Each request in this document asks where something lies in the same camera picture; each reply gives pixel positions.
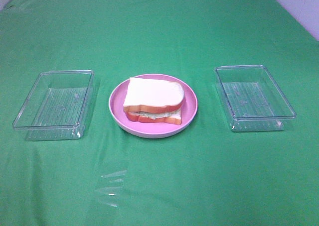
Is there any clear plastic container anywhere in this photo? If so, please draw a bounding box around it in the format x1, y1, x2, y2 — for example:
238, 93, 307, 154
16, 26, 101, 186
215, 65, 296, 132
12, 70, 94, 141

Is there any toy lettuce leaf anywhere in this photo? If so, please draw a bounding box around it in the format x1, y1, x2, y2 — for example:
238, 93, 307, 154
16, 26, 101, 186
133, 111, 179, 119

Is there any clear left plastic container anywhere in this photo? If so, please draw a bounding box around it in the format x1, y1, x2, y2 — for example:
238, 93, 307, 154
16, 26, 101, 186
12, 70, 94, 141

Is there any toy bread slice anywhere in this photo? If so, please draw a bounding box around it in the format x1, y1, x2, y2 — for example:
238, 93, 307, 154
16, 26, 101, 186
126, 109, 182, 125
123, 77, 184, 113

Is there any clear right plastic container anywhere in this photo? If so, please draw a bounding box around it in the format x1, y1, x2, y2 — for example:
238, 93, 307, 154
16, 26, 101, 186
215, 65, 296, 132

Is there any green tablecloth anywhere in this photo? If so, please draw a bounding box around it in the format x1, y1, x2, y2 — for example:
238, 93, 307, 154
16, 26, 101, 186
0, 0, 319, 226

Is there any pink plate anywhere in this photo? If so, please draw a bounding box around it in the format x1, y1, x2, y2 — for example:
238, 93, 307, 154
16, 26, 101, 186
109, 73, 198, 138

